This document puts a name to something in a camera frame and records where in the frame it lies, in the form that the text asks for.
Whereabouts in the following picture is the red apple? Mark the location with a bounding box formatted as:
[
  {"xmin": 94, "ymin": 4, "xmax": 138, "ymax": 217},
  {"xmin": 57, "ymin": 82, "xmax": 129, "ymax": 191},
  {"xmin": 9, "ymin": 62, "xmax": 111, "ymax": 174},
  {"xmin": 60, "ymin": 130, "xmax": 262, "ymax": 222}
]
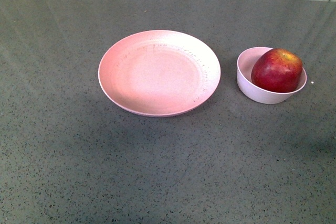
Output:
[{"xmin": 251, "ymin": 48, "xmax": 303, "ymax": 93}]

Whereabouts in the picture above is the pale pink bowl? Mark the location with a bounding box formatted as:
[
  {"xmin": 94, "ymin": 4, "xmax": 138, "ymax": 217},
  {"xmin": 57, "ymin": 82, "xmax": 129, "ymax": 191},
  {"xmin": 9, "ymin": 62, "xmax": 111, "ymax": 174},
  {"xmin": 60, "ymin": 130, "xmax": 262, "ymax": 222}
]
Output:
[{"xmin": 237, "ymin": 47, "xmax": 307, "ymax": 104}]

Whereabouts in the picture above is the pink plate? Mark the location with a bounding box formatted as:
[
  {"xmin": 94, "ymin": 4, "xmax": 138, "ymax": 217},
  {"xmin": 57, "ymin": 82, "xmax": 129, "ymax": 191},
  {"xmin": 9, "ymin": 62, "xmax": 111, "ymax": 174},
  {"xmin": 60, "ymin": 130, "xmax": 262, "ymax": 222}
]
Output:
[{"xmin": 98, "ymin": 30, "xmax": 221, "ymax": 117}]

